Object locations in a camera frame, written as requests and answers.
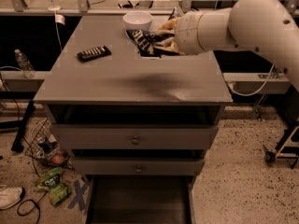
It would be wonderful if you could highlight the grey bottom drawer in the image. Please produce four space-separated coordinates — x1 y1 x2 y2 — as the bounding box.
83 175 196 224

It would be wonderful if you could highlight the grey middle drawer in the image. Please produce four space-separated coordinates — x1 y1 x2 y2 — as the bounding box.
72 157 205 175

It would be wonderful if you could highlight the green snack bag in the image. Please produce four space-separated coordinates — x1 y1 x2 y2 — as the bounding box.
34 167 71 205

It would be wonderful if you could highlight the grey top drawer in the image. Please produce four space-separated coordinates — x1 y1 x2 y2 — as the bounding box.
51 124 218 149

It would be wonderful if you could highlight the white bowl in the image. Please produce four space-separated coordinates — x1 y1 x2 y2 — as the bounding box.
122 11 153 30

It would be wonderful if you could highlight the grey drawer cabinet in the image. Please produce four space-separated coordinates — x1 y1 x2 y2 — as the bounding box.
33 13 234 176

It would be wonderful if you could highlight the wire basket with items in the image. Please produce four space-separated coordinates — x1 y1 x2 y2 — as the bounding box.
25 119 73 169

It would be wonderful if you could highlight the black wheeled cart base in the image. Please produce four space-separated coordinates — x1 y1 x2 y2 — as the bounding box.
263 121 299 169

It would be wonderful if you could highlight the white cable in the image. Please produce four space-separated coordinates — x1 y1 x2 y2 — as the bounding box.
227 63 277 97

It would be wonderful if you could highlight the white sneaker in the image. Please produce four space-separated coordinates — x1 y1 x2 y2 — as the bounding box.
0 185 24 210

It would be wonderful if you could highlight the grey drawer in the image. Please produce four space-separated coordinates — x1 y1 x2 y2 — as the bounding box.
51 124 218 149
72 157 205 175
83 175 196 224

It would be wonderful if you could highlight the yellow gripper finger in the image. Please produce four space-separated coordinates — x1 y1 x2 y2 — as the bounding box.
155 18 179 35
155 36 179 53

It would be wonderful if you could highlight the black floor cable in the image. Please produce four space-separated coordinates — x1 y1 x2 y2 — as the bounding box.
0 66 48 224

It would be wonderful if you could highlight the clear water bottle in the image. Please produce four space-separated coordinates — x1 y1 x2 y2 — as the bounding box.
14 49 36 78

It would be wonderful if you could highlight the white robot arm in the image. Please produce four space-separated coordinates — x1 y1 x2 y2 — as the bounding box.
156 0 299 90

